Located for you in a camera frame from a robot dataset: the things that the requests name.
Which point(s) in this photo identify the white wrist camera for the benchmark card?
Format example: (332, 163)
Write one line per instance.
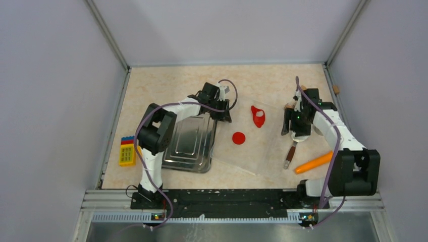
(298, 101)
(223, 90)

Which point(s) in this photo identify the aluminium frame rail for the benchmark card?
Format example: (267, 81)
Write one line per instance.
(114, 206)

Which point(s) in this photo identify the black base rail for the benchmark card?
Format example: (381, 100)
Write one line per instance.
(235, 203)

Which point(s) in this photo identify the orange carrot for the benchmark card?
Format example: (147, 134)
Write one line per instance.
(314, 163)

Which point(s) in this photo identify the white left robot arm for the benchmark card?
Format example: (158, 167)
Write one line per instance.
(155, 131)

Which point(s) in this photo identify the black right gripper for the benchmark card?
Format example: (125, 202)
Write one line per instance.
(289, 115)

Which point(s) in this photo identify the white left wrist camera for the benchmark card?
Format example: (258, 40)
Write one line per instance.
(223, 90)

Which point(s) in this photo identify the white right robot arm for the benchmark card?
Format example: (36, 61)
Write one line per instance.
(353, 170)

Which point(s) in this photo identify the red dough piece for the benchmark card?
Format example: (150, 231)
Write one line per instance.
(258, 116)

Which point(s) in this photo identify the steel rectangular tray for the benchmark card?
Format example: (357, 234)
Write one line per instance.
(191, 144)

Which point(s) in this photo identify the round red dough wrapper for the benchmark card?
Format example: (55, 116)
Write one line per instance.
(238, 138)

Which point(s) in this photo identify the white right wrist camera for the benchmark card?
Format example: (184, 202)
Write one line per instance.
(298, 101)

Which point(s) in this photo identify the colourful toy block stack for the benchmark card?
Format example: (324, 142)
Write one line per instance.
(127, 154)

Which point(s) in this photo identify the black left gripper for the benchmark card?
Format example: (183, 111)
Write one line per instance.
(222, 115)

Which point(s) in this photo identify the metal spatula wooden handle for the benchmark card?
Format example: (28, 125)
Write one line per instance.
(291, 153)

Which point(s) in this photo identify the small wooden block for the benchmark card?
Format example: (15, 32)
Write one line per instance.
(336, 89)

